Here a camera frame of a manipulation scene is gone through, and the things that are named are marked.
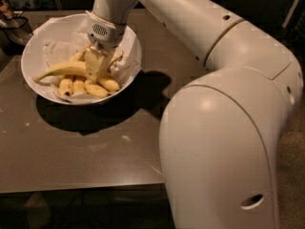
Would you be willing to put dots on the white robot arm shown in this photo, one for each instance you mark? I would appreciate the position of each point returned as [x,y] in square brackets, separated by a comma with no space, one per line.
[218,135]

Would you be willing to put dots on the white bowl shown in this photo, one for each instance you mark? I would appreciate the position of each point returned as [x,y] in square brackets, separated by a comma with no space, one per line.
[35,58]

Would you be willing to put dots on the large top yellow banana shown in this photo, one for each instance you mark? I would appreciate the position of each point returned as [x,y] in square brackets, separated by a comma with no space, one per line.
[103,78]

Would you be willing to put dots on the small yellow banana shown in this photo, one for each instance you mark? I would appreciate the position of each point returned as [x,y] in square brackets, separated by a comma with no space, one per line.
[79,84]
[94,88]
[66,84]

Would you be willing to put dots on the dark wire basket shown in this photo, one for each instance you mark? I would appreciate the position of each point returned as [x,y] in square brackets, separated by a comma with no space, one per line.
[15,33]

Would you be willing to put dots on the right small yellow banana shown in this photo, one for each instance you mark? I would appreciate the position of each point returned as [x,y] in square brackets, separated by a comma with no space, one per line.
[94,88]

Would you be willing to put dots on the left small yellow banana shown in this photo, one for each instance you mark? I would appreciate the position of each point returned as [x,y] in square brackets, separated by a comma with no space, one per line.
[66,84]

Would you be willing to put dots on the middle small yellow banana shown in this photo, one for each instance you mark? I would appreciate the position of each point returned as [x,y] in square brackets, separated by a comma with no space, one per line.
[79,84]

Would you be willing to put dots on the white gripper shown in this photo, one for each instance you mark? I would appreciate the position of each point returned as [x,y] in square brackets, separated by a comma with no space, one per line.
[106,32]

